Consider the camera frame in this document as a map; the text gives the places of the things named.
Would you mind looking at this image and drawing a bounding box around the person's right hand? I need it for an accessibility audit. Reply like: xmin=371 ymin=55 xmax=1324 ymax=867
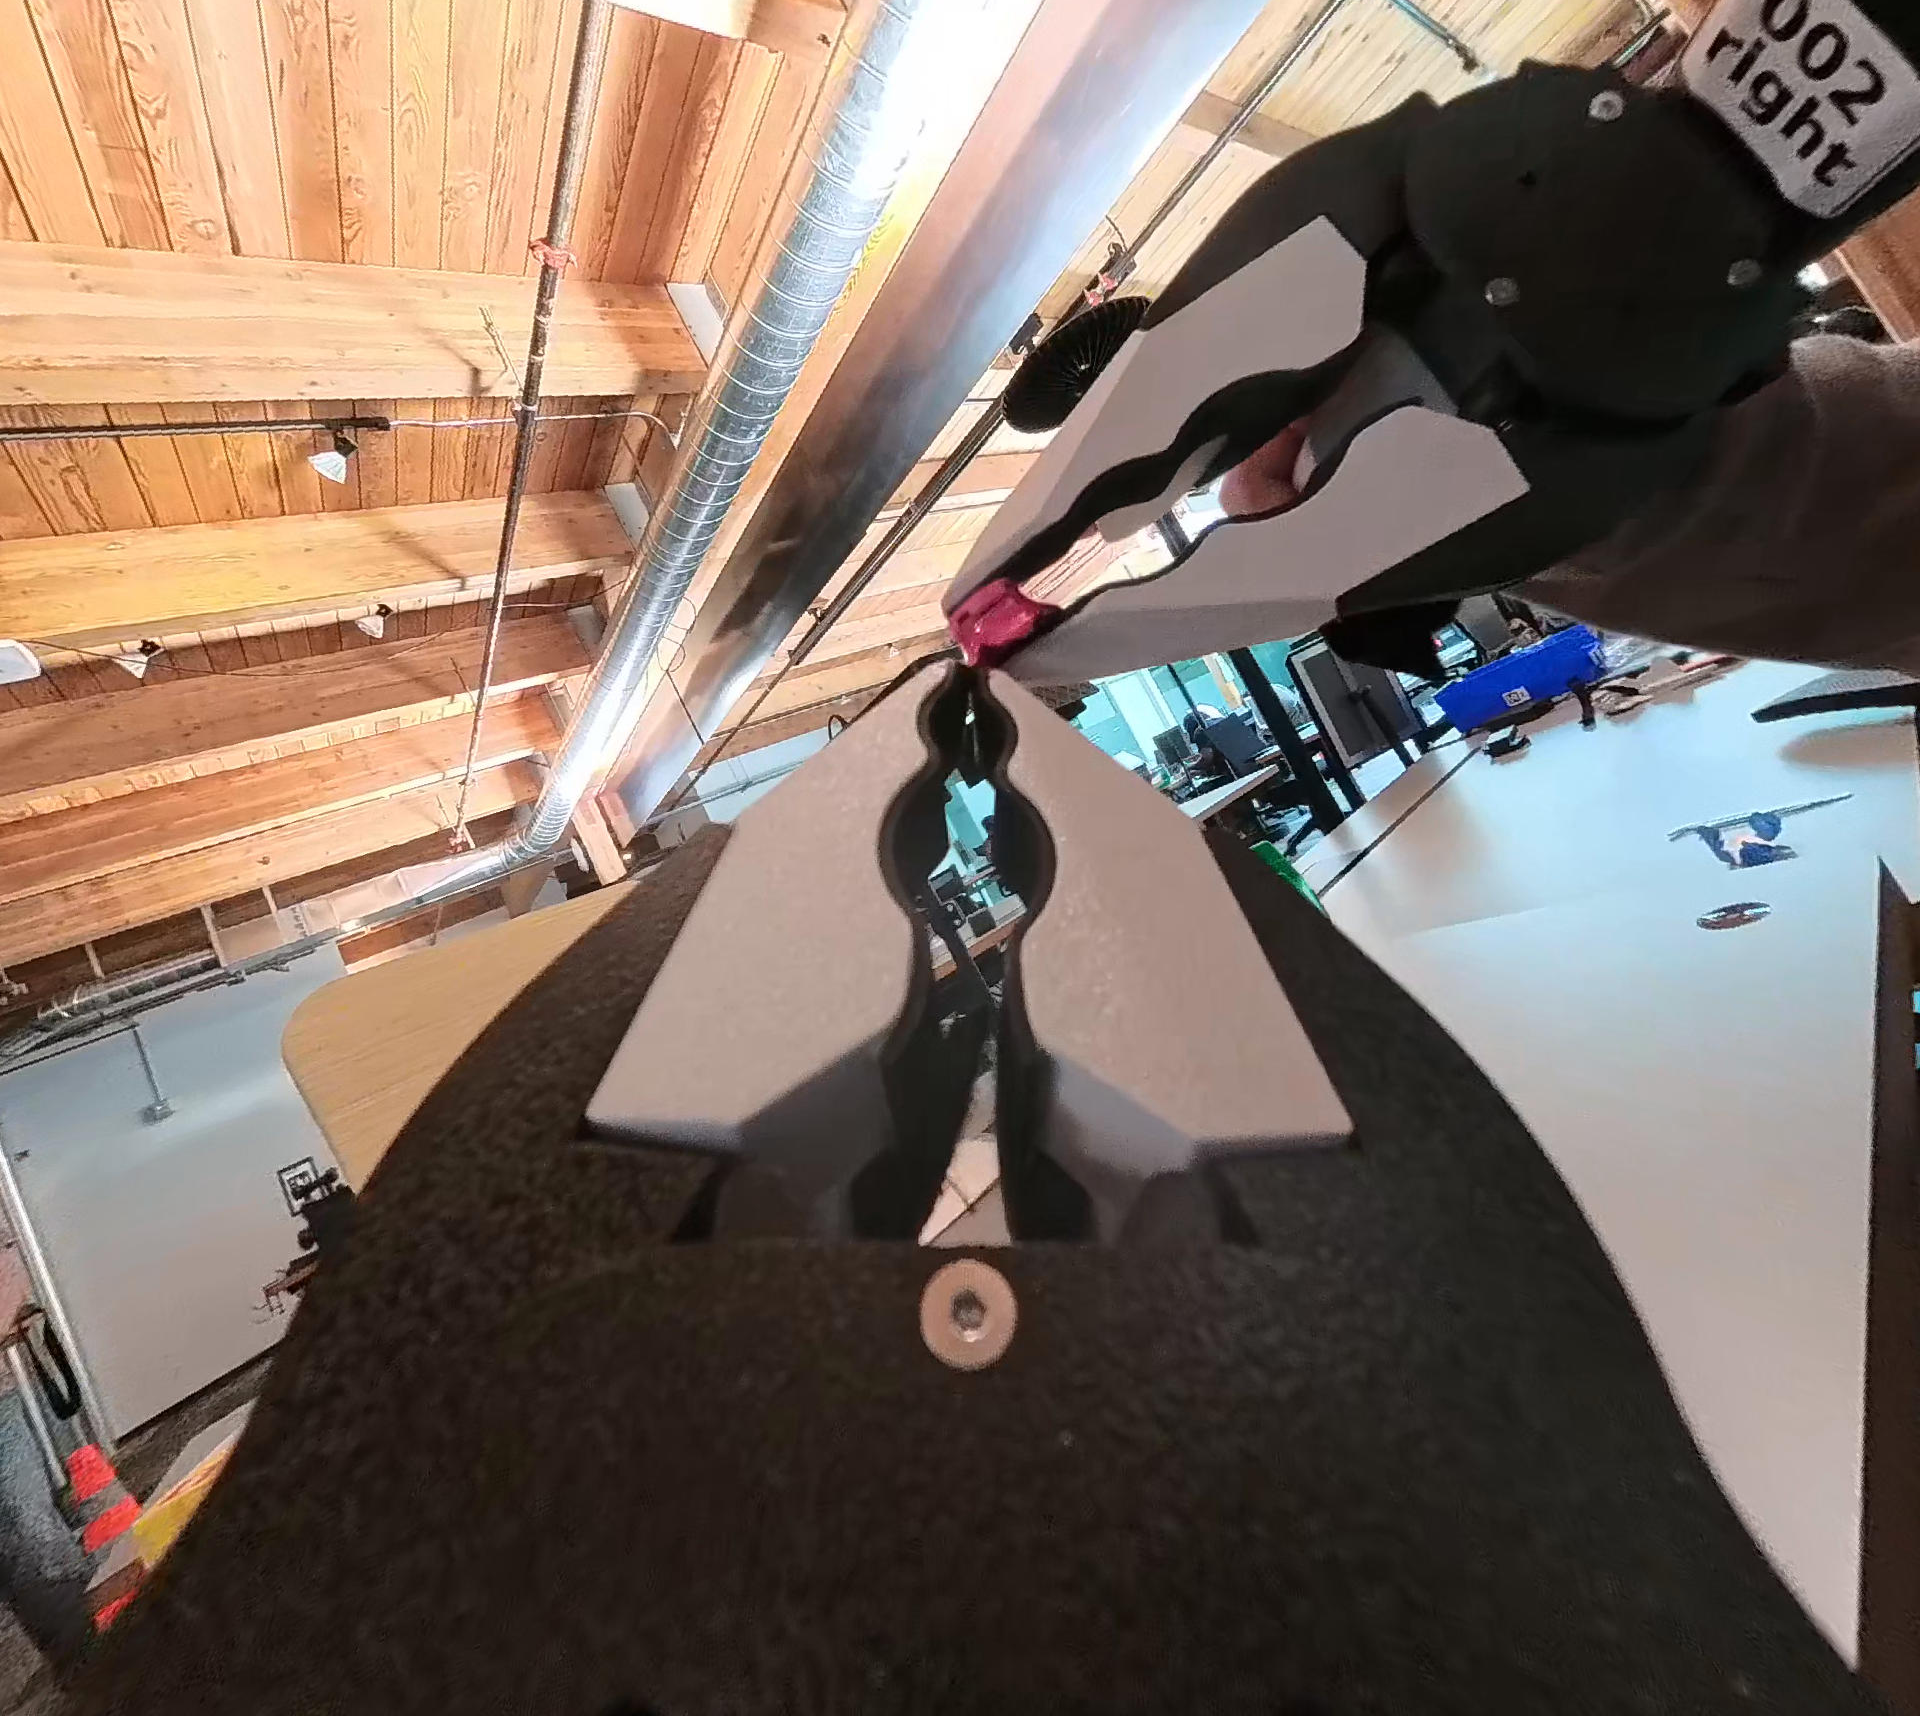
xmin=1216 ymin=419 xmax=1321 ymax=524

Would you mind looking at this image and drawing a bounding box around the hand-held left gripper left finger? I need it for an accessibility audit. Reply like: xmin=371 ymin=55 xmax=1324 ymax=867
xmin=583 ymin=659 xmax=976 ymax=1245

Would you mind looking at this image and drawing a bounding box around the person's right forearm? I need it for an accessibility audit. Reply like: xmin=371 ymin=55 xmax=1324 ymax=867
xmin=1499 ymin=326 xmax=1920 ymax=673

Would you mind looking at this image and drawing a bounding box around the wooden table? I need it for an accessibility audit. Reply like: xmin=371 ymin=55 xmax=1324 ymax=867
xmin=282 ymin=883 xmax=648 ymax=1184

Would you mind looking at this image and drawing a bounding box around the blue and white object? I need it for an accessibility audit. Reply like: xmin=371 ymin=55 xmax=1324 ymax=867
xmin=1668 ymin=793 xmax=1853 ymax=870

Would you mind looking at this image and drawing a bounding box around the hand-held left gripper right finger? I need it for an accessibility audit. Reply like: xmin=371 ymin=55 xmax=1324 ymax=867
xmin=968 ymin=666 xmax=1354 ymax=1245

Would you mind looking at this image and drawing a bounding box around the black round ceiling fan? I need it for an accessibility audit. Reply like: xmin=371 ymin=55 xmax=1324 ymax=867
xmin=1000 ymin=298 xmax=1154 ymax=434

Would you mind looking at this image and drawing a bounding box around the black computer monitor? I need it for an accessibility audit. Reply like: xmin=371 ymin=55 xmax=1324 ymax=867
xmin=1291 ymin=636 xmax=1426 ymax=771

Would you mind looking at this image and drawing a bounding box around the blue plastic bin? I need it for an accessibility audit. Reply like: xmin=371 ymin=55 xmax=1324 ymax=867
xmin=1432 ymin=628 xmax=1603 ymax=729

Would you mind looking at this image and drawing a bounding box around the silver spiral air duct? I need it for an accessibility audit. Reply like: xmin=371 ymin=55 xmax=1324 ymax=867
xmin=335 ymin=0 xmax=1103 ymax=914

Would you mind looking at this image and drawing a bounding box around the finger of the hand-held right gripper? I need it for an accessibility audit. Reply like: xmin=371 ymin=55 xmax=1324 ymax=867
xmin=1011 ymin=395 xmax=1533 ymax=690
xmin=946 ymin=214 xmax=1372 ymax=621

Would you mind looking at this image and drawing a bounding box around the grey metal beam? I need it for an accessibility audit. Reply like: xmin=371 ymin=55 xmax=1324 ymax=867
xmin=622 ymin=0 xmax=1426 ymax=831

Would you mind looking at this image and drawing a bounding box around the thin ceiling pipe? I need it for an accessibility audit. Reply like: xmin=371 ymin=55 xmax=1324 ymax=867
xmin=442 ymin=0 xmax=654 ymax=854

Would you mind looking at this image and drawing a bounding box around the orange traffic cone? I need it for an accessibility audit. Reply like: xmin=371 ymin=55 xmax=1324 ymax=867
xmin=59 ymin=1438 xmax=150 ymax=1636

